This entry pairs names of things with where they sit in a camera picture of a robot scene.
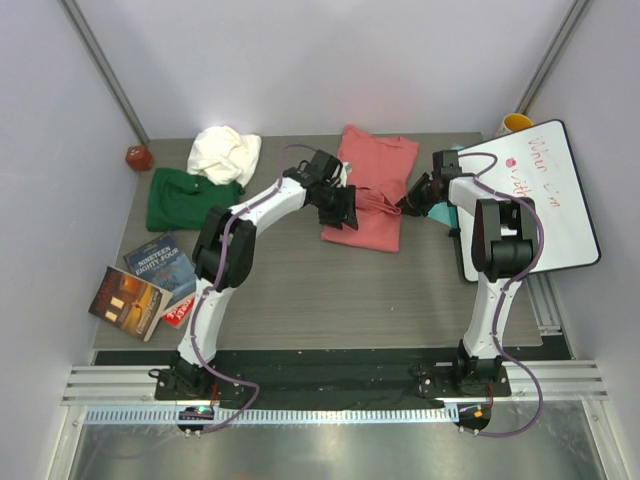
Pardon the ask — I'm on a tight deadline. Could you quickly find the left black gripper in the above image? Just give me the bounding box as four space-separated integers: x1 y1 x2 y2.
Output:
313 182 357 230

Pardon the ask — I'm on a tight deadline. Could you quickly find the pink t shirt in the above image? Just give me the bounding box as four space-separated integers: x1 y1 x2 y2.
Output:
321 125 419 253

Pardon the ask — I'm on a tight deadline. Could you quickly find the white dry-erase board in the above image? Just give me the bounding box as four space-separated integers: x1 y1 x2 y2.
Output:
459 119 601 273

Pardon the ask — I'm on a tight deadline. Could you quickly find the white t shirt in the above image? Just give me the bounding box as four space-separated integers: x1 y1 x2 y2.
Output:
186 126 262 187

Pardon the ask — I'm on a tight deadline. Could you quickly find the green t shirt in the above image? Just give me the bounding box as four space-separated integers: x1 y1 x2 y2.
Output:
145 168 245 232

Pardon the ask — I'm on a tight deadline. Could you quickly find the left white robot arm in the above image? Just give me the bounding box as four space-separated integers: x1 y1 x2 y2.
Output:
156 168 357 399

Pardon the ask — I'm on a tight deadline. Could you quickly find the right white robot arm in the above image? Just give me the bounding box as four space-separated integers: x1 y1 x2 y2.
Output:
397 173 544 398

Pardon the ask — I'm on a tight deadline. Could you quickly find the yellow white paper cup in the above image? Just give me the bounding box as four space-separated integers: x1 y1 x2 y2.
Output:
494 113 534 138

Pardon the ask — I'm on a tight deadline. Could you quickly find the blue paperback book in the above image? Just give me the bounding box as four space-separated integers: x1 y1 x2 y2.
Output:
124 233 196 305

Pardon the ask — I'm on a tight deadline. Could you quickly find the red paperback book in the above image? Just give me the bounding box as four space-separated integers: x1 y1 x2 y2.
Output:
162 294 196 329

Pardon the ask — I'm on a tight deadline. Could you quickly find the red brown cube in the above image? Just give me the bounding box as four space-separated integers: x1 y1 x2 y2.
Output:
125 145 153 172

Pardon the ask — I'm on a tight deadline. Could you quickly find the dark brown paperback book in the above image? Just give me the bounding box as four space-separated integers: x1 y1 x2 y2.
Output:
88 266 172 342

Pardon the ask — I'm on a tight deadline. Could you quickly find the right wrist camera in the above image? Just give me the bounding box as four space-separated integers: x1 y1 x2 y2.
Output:
432 150 462 181

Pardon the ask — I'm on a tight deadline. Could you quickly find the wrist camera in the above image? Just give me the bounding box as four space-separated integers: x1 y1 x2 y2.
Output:
298 150 352 188
432 150 462 181

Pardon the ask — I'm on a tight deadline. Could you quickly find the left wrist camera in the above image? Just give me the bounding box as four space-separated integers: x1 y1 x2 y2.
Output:
298 150 352 188

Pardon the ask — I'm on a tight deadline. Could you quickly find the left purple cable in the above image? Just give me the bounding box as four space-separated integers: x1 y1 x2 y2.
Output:
192 143 261 434

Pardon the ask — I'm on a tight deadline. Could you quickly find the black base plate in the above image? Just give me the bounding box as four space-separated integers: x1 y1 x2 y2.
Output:
148 362 512 405

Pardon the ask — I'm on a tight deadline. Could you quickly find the perforated metal rail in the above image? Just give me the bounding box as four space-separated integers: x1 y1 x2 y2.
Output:
84 405 459 426

